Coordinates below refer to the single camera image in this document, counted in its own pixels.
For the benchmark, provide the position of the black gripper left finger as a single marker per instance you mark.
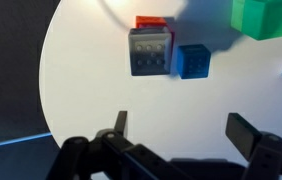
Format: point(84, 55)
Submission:
point(121, 122)

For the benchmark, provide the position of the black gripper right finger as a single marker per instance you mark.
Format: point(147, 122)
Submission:
point(244, 136)

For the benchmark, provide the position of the blue toy block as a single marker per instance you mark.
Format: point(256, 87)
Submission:
point(193, 62)

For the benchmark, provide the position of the orange toy block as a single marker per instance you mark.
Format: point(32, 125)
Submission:
point(149, 21)

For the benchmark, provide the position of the dark green toy block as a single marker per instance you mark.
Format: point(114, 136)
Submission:
point(264, 18)

